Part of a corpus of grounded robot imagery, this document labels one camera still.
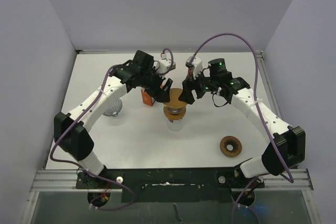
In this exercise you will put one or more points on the grey swirled glass dripper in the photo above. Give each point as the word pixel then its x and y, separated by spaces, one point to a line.
pixel 114 109

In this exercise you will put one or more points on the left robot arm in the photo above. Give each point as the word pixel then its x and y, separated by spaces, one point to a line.
pixel 71 130

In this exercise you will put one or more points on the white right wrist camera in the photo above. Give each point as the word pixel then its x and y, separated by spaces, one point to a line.
pixel 195 67

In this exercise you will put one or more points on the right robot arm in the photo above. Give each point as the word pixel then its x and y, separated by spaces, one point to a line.
pixel 285 143

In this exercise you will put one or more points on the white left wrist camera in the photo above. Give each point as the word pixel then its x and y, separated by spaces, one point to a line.
pixel 165 65

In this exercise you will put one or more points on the clear glass carafe wooden collar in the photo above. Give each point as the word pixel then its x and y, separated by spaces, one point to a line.
pixel 175 125

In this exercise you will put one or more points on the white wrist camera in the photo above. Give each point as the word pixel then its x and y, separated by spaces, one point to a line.
pixel 165 65
pixel 195 67

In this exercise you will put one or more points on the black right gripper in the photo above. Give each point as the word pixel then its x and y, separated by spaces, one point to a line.
pixel 188 85

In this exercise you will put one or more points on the orange coffee filter box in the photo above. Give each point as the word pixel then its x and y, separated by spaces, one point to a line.
pixel 146 98

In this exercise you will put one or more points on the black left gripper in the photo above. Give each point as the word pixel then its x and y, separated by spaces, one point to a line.
pixel 160 95

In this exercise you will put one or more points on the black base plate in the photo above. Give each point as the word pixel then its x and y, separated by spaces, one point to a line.
pixel 165 185

